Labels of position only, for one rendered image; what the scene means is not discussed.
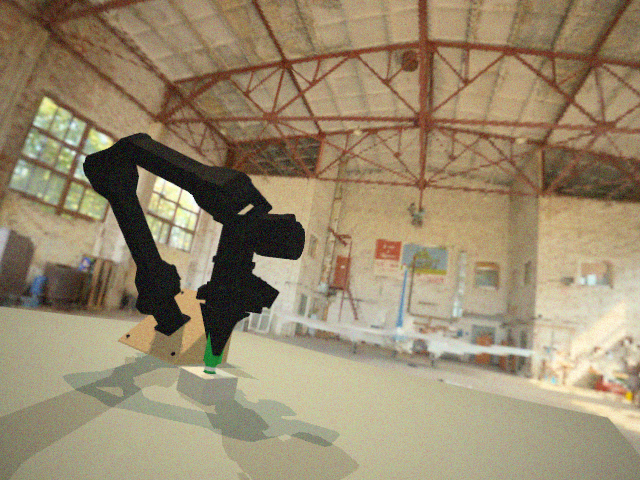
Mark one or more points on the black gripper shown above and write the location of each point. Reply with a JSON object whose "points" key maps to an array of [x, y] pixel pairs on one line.
{"points": [[225, 302]]}

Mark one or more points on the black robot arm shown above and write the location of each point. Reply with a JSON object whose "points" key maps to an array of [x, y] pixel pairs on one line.
{"points": [[218, 190]]}

